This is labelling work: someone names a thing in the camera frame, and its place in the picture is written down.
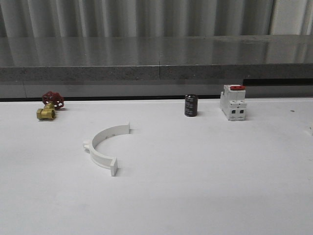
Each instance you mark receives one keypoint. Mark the white half pipe clamp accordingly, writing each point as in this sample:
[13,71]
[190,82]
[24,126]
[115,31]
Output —
[100,159]

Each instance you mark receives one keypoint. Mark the black cylindrical capacitor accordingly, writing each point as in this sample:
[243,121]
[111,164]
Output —
[191,105]

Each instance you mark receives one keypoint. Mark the grey stone counter ledge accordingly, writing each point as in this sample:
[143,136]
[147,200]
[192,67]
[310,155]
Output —
[118,67]

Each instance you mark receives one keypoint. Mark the brass valve red handwheel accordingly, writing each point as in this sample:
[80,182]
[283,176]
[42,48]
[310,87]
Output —
[53,101]

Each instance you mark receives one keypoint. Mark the white circuit breaker red switch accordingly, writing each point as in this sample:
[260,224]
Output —
[232,102]

